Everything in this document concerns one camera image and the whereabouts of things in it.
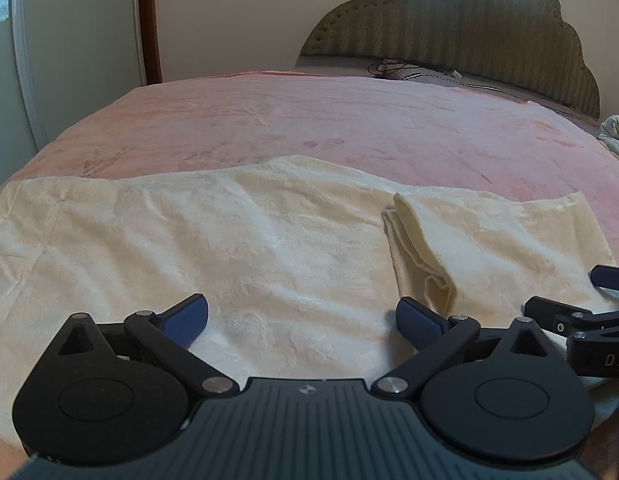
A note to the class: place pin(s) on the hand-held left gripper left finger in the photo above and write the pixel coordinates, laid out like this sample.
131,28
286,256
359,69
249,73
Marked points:
188,316

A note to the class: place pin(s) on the olive padded headboard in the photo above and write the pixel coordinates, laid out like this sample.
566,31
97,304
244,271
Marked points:
464,25

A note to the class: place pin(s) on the pink floral blanket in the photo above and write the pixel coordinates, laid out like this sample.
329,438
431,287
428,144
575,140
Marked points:
339,120

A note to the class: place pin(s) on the grey patterned pillow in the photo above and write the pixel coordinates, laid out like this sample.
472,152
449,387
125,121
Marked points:
469,80

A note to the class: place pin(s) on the brown wooden door frame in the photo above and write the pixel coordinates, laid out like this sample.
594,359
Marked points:
148,20

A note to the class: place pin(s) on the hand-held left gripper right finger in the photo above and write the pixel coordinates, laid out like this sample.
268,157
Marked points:
417,321

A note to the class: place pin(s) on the white floral wardrobe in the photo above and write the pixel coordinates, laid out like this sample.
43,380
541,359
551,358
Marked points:
64,50

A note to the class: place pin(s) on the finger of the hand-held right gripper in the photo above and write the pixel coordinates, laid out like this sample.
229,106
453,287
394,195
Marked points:
549,310
612,277

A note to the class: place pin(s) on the cream yellow towel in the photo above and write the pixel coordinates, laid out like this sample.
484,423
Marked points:
269,255

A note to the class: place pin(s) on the white printed cloth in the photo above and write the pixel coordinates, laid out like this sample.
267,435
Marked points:
615,132

